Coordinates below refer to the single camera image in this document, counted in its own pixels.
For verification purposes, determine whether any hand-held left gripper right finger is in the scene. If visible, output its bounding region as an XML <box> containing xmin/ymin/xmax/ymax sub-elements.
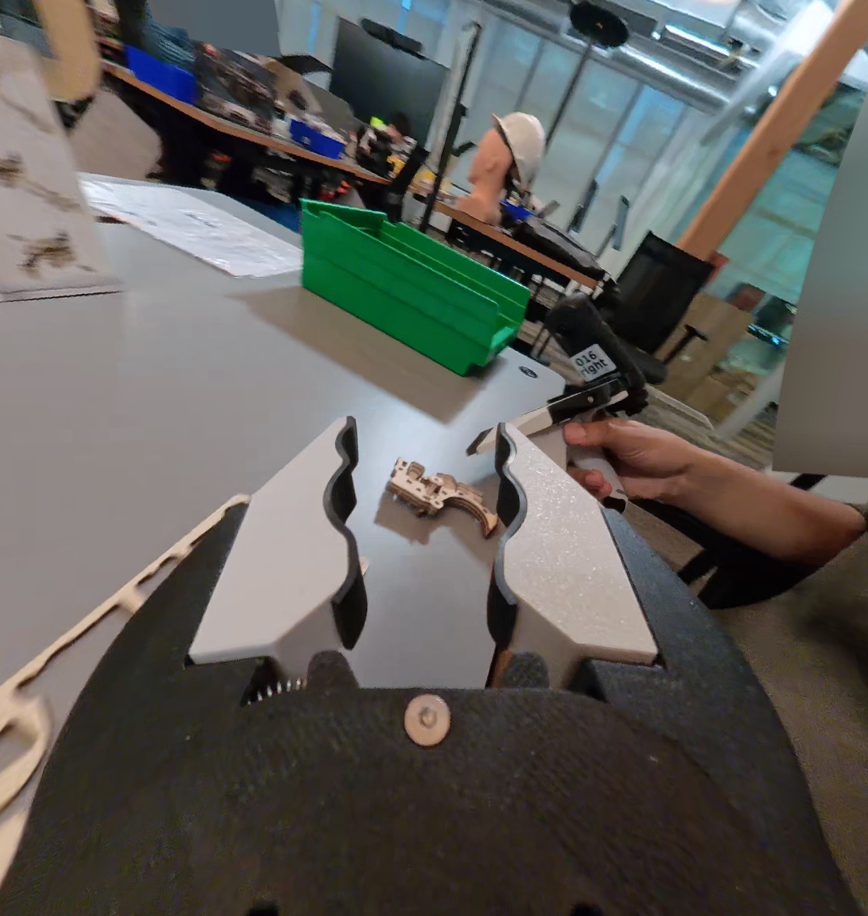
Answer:
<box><xmin>486</xmin><ymin>422</ymin><xmax>660</xmax><ymax>689</ymax></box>

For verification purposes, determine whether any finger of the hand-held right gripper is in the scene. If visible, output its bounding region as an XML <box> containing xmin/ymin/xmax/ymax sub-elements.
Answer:
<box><xmin>548</xmin><ymin>385</ymin><xmax>631</xmax><ymax>416</ymax></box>
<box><xmin>468</xmin><ymin>402</ymin><xmax>574</xmax><ymax>457</ymax></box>

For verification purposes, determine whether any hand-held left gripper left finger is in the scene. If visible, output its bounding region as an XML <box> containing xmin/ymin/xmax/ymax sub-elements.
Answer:
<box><xmin>188</xmin><ymin>416</ymin><xmax>369</xmax><ymax>681</ymax></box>

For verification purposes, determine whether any wooden puzzle model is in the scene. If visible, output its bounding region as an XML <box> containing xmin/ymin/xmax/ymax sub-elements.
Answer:
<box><xmin>386</xmin><ymin>458</ymin><xmax>499</xmax><ymax>539</ymax></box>

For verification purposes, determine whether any person's right forearm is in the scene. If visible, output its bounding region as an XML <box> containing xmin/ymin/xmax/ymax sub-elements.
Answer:
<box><xmin>681</xmin><ymin>447</ymin><xmax>868</xmax><ymax>570</ymax></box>

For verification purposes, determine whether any person's right hand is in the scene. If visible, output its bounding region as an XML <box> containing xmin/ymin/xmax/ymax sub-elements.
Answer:
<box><xmin>563</xmin><ymin>418</ymin><xmax>703</xmax><ymax>502</ymax></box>

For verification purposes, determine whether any black case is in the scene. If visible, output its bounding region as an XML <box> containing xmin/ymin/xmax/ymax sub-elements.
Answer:
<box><xmin>509</xmin><ymin>217</ymin><xmax>610</xmax><ymax>283</ymax></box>

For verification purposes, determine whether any black office chair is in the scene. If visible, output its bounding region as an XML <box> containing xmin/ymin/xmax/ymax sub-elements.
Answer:
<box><xmin>606</xmin><ymin>230</ymin><xmax>717</xmax><ymax>387</ymax></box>

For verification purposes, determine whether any cardboard box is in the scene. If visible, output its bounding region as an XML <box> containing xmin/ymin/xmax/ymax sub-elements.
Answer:
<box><xmin>663</xmin><ymin>293</ymin><xmax>764</xmax><ymax>423</ymax></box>

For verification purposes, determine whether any long wooden workbench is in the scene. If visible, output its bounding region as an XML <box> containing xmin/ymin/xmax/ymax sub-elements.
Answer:
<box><xmin>101</xmin><ymin>61</ymin><xmax>607</xmax><ymax>291</ymax></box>

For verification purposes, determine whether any mannequin head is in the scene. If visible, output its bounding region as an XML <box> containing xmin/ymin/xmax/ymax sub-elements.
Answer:
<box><xmin>470</xmin><ymin>129</ymin><xmax>524</xmax><ymax>223</ymax></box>

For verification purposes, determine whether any white hard hat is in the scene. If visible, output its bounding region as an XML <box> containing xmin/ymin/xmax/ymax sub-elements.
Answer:
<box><xmin>493</xmin><ymin>112</ymin><xmax>547</xmax><ymax>187</ymax></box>

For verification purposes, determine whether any green plastic bin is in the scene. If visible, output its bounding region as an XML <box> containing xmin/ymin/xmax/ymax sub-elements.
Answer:
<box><xmin>300</xmin><ymin>199</ymin><xmax>531</xmax><ymax>376</ymax></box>

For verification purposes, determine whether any tall black pole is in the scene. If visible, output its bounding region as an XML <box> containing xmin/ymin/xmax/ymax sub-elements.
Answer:
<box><xmin>418</xmin><ymin>21</ymin><xmax>483</xmax><ymax>233</ymax></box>

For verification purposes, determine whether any wooden support beam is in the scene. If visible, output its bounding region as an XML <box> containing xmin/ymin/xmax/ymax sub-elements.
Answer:
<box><xmin>677</xmin><ymin>0</ymin><xmax>868</xmax><ymax>259</ymax></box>

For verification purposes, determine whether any olive green shirt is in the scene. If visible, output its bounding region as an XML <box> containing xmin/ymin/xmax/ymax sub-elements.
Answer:
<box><xmin>713</xmin><ymin>494</ymin><xmax>868</xmax><ymax>916</ymax></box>

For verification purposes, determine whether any black pole with round disc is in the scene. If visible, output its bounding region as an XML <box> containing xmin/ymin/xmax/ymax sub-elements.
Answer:
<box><xmin>545</xmin><ymin>0</ymin><xmax>630</xmax><ymax>147</ymax></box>

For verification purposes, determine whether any black monitor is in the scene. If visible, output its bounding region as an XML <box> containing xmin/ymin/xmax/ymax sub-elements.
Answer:
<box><xmin>330</xmin><ymin>18</ymin><xmax>453</xmax><ymax>147</ymax></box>

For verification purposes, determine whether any blue plastic bin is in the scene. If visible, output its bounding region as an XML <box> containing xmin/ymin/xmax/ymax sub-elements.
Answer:
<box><xmin>124</xmin><ymin>44</ymin><xmax>197</xmax><ymax>104</ymax></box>
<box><xmin>289</xmin><ymin>118</ymin><xmax>347</xmax><ymax>160</ymax></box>

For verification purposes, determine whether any white instruction sheet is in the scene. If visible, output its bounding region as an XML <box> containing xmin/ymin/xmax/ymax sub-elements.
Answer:
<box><xmin>80</xmin><ymin>179</ymin><xmax>304</xmax><ymax>279</ymax></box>

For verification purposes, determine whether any dark printed carton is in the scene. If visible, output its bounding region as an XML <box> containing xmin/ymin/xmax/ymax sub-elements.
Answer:
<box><xmin>194</xmin><ymin>43</ymin><xmax>278</xmax><ymax>133</ymax></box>

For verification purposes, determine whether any wooden puzzle sheet frame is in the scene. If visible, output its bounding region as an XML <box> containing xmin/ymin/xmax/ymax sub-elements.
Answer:
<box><xmin>0</xmin><ymin>494</ymin><xmax>252</xmax><ymax>838</ymax></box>

